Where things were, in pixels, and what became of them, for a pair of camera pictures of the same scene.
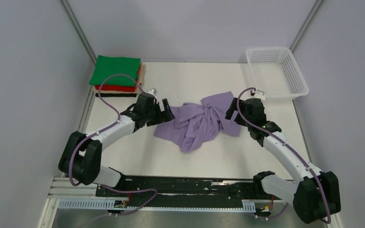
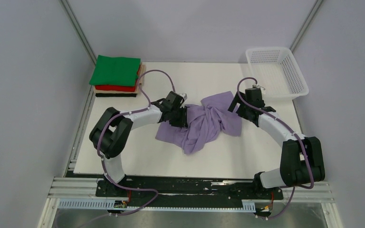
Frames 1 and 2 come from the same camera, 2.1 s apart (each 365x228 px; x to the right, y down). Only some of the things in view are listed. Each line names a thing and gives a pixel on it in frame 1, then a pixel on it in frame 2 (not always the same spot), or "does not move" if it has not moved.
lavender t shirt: [190, 125] does not move
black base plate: [172, 191] does not move
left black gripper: [165, 116] to [183, 122]
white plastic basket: [274, 71] does not move
